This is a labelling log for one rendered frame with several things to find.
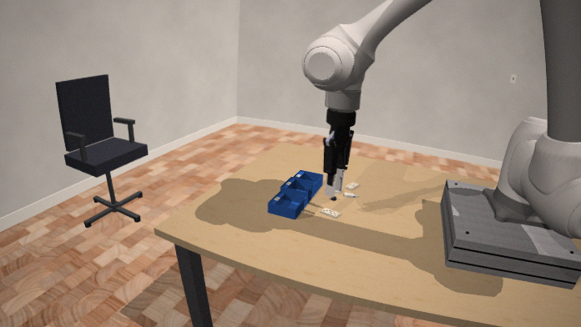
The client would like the blue rack of bins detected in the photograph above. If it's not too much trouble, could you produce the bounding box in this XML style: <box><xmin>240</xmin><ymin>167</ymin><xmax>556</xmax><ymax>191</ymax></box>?
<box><xmin>268</xmin><ymin>170</ymin><xmax>323</xmax><ymax>220</ymax></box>

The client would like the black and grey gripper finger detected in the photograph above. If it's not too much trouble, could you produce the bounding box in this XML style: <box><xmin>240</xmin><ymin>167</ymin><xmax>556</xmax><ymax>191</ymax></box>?
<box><xmin>336</xmin><ymin>130</ymin><xmax>354</xmax><ymax>192</ymax></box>
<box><xmin>323</xmin><ymin>131</ymin><xmax>346</xmax><ymax>198</ymax></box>

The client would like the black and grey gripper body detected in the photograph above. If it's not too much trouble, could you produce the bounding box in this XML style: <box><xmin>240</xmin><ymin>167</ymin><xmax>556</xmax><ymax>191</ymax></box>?
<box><xmin>326</xmin><ymin>108</ymin><xmax>356</xmax><ymax>146</ymax></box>

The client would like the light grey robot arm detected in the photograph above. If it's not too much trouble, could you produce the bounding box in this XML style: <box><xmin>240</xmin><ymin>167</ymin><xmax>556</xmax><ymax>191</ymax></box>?
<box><xmin>302</xmin><ymin>0</ymin><xmax>581</xmax><ymax>239</ymax></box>

